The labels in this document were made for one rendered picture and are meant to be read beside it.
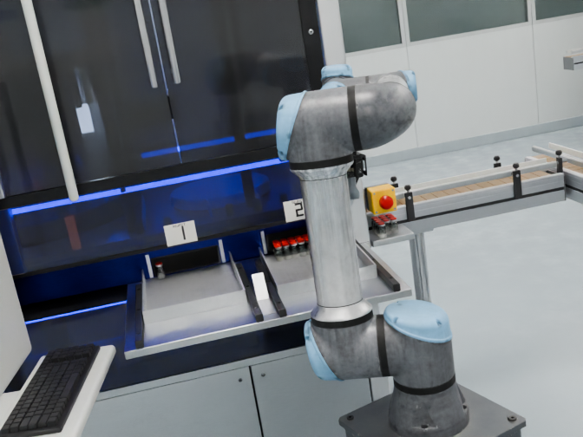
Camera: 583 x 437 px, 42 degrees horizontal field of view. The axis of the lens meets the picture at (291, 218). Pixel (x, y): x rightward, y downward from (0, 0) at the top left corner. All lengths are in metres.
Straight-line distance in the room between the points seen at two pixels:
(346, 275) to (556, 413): 1.78
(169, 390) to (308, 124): 1.20
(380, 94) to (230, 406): 1.29
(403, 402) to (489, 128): 6.11
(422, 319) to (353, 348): 0.13
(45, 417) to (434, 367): 0.83
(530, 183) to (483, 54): 4.88
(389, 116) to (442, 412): 0.54
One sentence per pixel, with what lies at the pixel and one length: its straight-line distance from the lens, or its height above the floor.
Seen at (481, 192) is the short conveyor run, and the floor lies 0.93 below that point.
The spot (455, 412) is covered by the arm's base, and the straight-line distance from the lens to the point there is 1.47.
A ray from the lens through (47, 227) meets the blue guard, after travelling 2.14.
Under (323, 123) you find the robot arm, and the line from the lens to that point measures 1.31.
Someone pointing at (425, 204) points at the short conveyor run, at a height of 0.93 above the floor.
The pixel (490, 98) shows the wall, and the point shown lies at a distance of 7.41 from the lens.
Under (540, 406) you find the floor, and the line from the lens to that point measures 3.08.
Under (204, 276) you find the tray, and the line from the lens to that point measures 2.18.
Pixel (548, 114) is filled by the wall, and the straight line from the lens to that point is 7.70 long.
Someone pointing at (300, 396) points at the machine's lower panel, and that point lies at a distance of 2.37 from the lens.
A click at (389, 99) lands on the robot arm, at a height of 1.40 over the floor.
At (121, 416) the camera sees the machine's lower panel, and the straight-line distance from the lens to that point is 2.34.
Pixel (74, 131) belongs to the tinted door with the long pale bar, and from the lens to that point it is 2.09.
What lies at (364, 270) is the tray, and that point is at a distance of 1.95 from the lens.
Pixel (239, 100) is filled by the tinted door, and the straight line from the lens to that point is 2.09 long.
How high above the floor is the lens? 1.59
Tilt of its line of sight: 16 degrees down
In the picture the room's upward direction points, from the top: 9 degrees counter-clockwise
